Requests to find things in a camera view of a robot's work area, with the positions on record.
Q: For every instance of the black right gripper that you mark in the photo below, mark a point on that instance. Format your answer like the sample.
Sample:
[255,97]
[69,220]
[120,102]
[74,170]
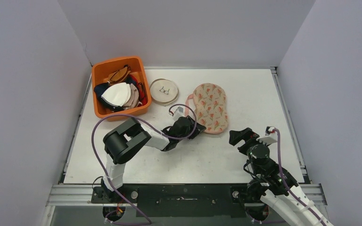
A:
[247,141]

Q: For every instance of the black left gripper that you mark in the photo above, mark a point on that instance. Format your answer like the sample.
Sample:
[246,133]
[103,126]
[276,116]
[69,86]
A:
[199,129]

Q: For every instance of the carrot print bra case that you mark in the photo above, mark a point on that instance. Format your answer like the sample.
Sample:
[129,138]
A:
[210,107]

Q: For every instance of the white mesh laundry bag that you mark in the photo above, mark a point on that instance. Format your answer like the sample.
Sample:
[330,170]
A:
[164,92]

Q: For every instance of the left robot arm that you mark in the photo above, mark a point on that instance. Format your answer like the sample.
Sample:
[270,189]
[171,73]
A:
[126,140]

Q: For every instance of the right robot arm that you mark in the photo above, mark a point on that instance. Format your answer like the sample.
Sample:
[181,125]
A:
[271,184]

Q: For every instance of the beige bra in bin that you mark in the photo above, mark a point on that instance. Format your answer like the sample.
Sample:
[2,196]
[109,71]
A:
[133,101]

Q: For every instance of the red garment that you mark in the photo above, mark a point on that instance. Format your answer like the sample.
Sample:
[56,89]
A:
[141,90]

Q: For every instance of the navy blue garment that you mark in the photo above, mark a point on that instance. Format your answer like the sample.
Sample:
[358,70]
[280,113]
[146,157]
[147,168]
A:
[101,88]

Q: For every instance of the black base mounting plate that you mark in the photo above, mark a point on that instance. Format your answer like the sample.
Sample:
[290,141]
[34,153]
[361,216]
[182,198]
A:
[184,200]

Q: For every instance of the orange plastic bin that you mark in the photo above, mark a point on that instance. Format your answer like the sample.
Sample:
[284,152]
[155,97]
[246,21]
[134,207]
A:
[100,73]

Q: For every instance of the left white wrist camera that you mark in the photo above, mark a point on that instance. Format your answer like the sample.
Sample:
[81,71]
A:
[178,113]

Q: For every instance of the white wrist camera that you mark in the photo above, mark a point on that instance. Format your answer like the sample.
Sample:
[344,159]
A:
[178,113]
[269,138]

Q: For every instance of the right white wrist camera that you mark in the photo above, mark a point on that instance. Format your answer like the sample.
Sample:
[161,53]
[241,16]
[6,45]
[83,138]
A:
[269,138]

